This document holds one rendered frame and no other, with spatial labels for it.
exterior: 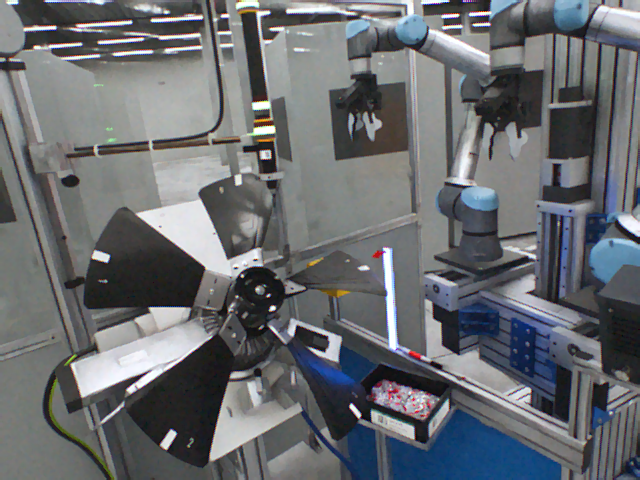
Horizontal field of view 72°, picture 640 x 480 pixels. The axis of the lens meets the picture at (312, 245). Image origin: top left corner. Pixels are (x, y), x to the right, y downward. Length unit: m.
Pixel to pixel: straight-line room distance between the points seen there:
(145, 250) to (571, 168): 1.14
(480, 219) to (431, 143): 2.49
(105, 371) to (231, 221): 0.44
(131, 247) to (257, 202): 0.32
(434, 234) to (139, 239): 3.41
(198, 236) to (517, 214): 4.31
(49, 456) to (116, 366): 0.85
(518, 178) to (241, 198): 4.27
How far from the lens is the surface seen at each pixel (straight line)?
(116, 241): 1.03
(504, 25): 1.18
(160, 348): 1.08
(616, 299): 0.92
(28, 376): 1.73
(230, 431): 1.19
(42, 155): 1.37
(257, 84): 1.00
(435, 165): 4.05
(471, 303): 1.61
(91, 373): 1.06
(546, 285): 1.59
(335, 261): 1.23
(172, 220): 1.36
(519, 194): 5.23
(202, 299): 1.04
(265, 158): 1.00
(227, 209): 1.17
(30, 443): 1.84
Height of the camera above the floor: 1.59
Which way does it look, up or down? 17 degrees down
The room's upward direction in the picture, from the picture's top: 7 degrees counter-clockwise
